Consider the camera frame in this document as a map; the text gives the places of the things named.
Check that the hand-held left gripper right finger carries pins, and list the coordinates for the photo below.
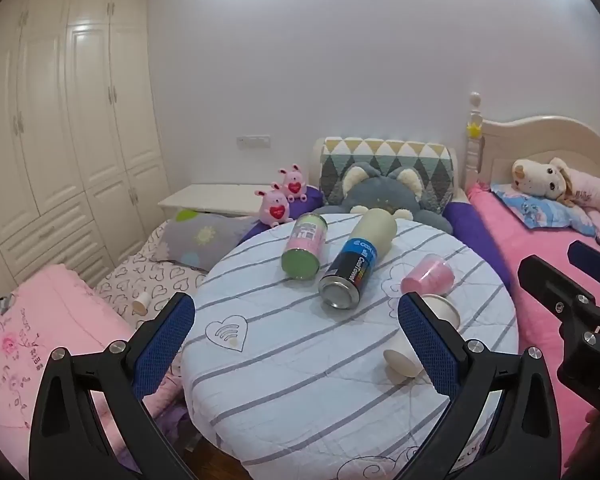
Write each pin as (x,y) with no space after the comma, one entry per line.
(430,342)

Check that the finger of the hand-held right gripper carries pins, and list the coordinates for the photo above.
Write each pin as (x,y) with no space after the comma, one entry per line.
(592,257)
(545,280)

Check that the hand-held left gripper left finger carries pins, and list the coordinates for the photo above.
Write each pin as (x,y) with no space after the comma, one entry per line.
(162,342)

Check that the white paper cup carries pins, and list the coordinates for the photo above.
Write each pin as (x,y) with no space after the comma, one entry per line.
(402,362)
(445,310)

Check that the small white cup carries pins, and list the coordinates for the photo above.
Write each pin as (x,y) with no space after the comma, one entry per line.
(140,304)

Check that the pink plastic cup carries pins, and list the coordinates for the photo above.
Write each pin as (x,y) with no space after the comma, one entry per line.
(430,274)

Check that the pink bed sheet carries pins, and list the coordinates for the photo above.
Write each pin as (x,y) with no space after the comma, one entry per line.
(525,245)

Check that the blue cartoon pillow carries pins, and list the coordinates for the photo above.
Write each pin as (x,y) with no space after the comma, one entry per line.
(545,207)

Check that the heart print sheet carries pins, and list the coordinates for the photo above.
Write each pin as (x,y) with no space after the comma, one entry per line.
(145,275)

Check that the cream dog plush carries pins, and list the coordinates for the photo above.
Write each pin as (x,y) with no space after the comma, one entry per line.
(555,180)

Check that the black spray can cream cap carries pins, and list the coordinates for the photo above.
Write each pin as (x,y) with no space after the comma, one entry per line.
(352,265)

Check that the grey flower pillow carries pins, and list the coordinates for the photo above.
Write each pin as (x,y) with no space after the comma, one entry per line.
(205,237)

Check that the pink embroidered quilt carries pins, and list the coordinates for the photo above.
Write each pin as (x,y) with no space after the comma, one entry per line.
(45,335)

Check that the cream bed headboard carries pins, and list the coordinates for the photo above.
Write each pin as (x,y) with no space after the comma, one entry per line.
(545,145)

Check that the striped round tablecloth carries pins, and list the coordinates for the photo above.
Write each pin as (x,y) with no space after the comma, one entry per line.
(290,360)

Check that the grey cat plush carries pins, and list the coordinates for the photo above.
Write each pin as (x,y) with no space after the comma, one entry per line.
(380,195)

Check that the pink and green can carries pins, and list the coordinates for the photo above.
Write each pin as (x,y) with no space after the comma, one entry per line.
(307,245)

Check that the triangle pattern cushion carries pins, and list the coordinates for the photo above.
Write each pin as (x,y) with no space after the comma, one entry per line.
(430,165)

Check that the pink bunny plush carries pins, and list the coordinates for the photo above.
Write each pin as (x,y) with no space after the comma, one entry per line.
(295,185)
(275,207)

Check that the cream wardrobe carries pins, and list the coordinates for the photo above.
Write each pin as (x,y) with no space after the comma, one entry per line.
(55,135)

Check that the white wall socket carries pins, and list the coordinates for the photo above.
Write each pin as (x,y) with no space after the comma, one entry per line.
(253,140)

